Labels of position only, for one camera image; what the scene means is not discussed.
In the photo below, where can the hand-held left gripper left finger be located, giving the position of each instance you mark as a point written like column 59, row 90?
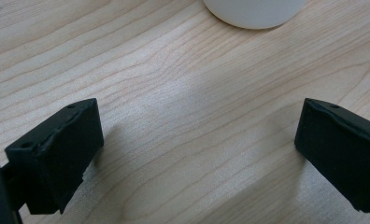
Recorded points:
column 58, row 155

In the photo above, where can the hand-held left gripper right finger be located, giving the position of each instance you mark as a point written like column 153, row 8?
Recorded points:
column 342, row 155

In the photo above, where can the white tumbler with red lid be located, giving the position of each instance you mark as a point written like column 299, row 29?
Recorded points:
column 254, row 12

